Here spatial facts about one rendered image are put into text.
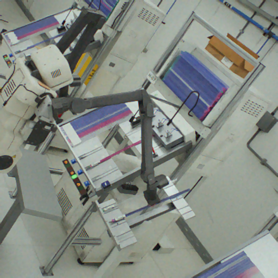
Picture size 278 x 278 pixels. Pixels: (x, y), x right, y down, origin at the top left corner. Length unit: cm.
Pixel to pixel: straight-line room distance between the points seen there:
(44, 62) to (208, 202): 277
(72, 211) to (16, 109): 131
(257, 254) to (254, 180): 188
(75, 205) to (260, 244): 148
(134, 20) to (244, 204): 202
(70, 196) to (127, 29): 156
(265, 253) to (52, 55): 153
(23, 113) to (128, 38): 191
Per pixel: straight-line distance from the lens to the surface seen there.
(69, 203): 343
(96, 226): 316
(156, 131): 289
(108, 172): 279
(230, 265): 241
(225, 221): 441
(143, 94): 228
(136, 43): 408
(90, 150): 295
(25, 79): 222
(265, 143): 429
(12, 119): 234
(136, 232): 262
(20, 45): 411
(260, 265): 245
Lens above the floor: 199
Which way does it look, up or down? 19 degrees down
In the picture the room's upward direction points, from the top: 36 degrees clockwise
